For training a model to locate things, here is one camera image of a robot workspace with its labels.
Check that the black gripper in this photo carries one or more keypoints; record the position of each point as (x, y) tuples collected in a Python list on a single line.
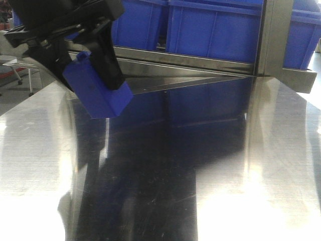
[(44, 19)]

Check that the blue block part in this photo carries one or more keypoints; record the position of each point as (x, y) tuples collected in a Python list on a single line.
[(98, 100)]

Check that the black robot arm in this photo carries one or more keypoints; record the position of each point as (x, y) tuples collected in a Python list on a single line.
[(45, 24)]

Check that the blue plastic bin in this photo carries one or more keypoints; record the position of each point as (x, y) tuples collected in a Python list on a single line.
[(135, 25), (224, 30), (16, 20), (303, 36)]

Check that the blue plastic bin far left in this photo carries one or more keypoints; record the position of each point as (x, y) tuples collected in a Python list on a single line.
[(16, 20)]

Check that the blue plastic bin middle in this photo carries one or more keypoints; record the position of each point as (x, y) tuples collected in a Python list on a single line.
[(224, 30)]

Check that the blue plastic bin far right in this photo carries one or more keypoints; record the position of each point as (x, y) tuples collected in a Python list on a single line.
[(303, 36)]

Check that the stainless steel shelf frame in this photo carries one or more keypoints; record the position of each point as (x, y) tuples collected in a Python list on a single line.
[(274, 27)]

